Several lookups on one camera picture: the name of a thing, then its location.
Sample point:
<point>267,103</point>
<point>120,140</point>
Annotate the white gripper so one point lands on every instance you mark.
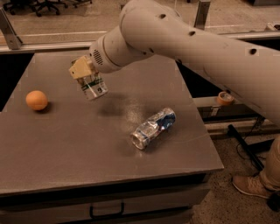
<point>101,59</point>

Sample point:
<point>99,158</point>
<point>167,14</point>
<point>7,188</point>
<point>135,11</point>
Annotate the silver green 7up can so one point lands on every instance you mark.
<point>93,86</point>

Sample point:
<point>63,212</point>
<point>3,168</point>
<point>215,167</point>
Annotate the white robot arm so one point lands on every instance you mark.
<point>250,72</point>

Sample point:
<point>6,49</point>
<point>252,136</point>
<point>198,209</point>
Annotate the orange ball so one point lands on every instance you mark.
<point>36,100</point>

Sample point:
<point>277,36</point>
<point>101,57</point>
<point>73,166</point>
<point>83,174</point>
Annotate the black office chair base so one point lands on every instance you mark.
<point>37,6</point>

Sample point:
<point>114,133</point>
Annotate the grey drawer cabinet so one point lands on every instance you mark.
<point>160,201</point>

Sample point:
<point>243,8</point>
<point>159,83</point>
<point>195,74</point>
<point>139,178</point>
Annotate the roll of orange tape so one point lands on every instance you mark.
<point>224,98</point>

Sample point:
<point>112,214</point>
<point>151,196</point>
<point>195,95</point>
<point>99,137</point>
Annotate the black metal stand bar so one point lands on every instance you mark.
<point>251,149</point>

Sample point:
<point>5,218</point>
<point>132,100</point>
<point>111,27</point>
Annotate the brown shoe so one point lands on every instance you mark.
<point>251,186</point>

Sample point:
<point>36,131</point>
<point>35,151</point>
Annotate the khaki trouser leg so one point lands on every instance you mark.
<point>270,175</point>

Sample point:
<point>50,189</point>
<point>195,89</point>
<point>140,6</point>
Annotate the grey metal bracket left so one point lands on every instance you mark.
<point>11,38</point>

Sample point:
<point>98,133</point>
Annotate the grey metal bracket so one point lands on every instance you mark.
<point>11,38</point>
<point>202,12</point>

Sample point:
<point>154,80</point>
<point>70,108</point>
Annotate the grey metal bracket right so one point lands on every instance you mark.
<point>202,12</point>

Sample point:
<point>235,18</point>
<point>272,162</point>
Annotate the black drawer handle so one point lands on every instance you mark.
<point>106,210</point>

